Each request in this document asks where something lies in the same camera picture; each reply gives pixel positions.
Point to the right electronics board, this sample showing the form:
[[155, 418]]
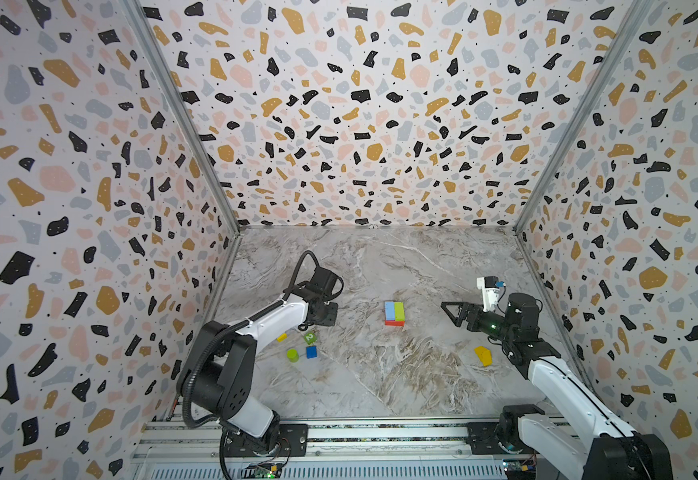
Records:
[[519, 469]]

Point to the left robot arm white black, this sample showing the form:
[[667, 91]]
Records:
[[215, 383]]

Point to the right corner aluminium profile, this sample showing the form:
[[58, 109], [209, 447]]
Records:
[[633, 18]]

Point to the yellow wedge block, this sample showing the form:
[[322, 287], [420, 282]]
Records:
[[484, 355]]

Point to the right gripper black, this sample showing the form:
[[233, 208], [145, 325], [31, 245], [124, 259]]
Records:
[[466, 315]]

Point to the green letter cube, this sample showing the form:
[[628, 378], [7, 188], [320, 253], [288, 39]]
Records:
[[310, 338]]

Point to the left corner aluminium profile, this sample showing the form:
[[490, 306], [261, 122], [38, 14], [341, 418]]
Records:
[[143, 33]]

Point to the aluminium mounting rail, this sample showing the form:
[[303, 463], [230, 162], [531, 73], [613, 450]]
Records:
[[363, 448]]

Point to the left electronics board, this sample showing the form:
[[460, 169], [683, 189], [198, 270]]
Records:
[[262, 471]]

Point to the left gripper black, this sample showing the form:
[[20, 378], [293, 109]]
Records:
[[329, 319]]

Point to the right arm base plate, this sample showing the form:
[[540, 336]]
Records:
[[483, 439]]

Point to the light blue block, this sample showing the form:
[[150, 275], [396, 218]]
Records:
[[389, 310]]

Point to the lime green cylinder block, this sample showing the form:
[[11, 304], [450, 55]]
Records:
[[292, 355]]

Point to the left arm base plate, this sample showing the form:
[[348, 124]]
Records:
[[283, 440]]

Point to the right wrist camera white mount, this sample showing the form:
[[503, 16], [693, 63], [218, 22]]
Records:
[[491, 288]]

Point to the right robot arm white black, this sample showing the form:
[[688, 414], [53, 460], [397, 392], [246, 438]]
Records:
[[601, 445]]

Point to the corner aluminium profile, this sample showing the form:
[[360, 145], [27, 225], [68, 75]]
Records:
[[633, 18], [143, 33]]

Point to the electronics board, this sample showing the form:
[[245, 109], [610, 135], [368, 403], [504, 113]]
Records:
[[262, 471], [519, 469]]

